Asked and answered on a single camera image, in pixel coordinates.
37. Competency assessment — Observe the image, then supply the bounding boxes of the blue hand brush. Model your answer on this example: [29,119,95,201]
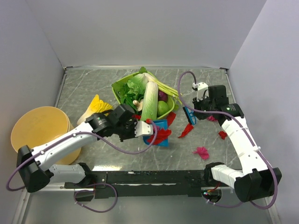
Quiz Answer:
[183,106,197,126]

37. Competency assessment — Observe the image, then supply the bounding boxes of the blue dustpan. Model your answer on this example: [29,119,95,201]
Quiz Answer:
[153,119,171,147]

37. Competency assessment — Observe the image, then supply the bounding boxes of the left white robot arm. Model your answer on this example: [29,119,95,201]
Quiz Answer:
[17,105,144,193]

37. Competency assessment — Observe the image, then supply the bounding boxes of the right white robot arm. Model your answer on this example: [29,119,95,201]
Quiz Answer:
[192,82,282,203]

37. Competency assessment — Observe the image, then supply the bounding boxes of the pink paper scrap upper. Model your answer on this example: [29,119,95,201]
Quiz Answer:
[207,116,218,122]

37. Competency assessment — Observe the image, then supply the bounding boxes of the pink paper scrap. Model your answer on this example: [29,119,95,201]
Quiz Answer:
[193,147,209,160]
[207,116,218,122]

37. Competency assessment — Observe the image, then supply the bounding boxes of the beige mushroom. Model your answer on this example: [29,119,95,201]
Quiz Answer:
[133,99,143,112]

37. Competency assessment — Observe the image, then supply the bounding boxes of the long green white cabbage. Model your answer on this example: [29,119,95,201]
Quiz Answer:
[141,82,158,121]

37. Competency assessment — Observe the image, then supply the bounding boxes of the yellow napa cabbage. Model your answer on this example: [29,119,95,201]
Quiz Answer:
[77,94,113,125]

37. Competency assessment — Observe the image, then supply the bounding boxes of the red paper strip left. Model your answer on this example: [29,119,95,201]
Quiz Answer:
[143,128,172,147]

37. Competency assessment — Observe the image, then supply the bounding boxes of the red paper strip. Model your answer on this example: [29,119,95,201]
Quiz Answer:
[166,112,176,126]
[143,128,172,147]

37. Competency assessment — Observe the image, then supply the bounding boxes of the green plastic basket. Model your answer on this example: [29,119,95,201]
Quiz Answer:
[112,71,175,119]

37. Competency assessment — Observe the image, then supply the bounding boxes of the red paper strip vertical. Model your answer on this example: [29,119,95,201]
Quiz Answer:
[178,123,194,138]

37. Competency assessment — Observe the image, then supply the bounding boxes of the green leafy lettuce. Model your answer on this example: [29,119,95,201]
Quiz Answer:
[112,67,148,111]

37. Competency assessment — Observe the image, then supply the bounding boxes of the green round fruit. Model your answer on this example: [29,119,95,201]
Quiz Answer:
[157,101,169,117]

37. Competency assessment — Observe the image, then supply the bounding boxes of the red paper strip right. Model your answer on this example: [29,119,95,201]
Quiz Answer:
[166,112,176,126]

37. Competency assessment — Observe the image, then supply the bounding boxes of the purple onion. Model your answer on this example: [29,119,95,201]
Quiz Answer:
[158,90,168,102]

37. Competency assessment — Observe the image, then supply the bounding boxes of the pink paper scrap lower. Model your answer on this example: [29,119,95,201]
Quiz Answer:
[193,147,209,160]

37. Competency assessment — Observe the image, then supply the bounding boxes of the green onion stalks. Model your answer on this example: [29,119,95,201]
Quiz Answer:
[143,73,182,105]

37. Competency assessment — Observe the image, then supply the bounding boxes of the beige plastic bucket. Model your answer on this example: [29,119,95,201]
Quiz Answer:
[11,106,74,152]

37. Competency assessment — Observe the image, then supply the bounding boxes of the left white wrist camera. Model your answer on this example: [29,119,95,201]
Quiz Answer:
[135,121,154,137]

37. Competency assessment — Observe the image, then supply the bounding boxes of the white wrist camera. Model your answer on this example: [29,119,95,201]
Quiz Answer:
[192,82,209,102]
[135,121,154,137]

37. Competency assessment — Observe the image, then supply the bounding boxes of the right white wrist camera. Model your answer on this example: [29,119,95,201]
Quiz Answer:
[192,82,209,102]

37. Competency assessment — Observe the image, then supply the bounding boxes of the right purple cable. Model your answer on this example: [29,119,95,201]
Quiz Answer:
[178,70,280,210]

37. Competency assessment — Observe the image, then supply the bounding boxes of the black base frame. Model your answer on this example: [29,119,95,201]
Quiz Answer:
[64,170,226,199]

